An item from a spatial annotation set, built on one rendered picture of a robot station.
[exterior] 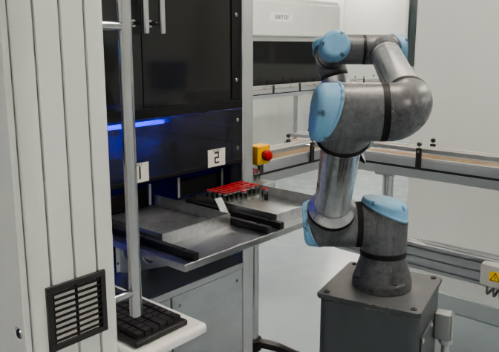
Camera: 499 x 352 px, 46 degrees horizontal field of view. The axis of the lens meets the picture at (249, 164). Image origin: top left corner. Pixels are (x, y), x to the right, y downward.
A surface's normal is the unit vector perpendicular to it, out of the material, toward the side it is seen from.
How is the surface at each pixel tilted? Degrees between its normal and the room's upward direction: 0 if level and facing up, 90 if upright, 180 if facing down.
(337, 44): 75
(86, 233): 90
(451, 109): 90
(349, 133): 127
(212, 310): 90
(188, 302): 90
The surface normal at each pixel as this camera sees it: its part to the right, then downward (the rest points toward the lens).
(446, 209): -0.66, 0.15
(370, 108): -0.04, -0.03
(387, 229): -0.04, 0.20
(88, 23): 0.76, 0.13
